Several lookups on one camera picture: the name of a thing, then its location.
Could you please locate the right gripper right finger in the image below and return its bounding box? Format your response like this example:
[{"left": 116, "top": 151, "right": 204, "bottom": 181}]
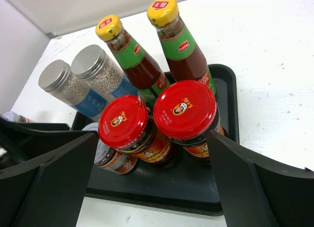
[{"left": 207, "top": 131, "right": 314, "bottom": 227}]

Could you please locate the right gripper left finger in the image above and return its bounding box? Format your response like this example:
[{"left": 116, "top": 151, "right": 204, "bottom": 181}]
[{"left": 0, "top": 132, "right": 98, "bottom": 227}]

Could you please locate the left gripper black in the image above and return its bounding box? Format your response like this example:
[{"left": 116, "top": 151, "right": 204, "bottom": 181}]
[{"left": 0, "top": 119, "right": 86, "bottom": 173}]

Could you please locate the small spice jar white lid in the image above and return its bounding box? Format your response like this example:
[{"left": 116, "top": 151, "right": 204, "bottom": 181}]
[{"left": 82, "top": 122, "right": 138, "bottom": 175}]

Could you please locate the chili jar red lid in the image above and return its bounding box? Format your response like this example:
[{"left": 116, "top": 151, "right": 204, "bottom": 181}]
[
  {"left": 98, "top": 95, "right": 180, "bottom": 168},
  {"left": 153, "top": 80, "right": 228, "bottom": 165}
]

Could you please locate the tall peppercorn jar blue label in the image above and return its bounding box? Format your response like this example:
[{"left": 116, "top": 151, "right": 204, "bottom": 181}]
[{"left": 71, "top": 45, "right": 138, "bottom": 102}]

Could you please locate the sauce bottle yellow cap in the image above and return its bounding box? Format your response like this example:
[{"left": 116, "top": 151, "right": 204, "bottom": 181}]
[
  {"left": 96, "top": 14, "right": 170, "bottom": 104},
  {"left": 147, "top": 0, "right": 216, "bottom": 94}
]

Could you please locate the black plastic tray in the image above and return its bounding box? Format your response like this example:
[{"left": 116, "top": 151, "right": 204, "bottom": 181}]
[{"left": 85, "top": 64, "right": 240, "bottom": 216}]

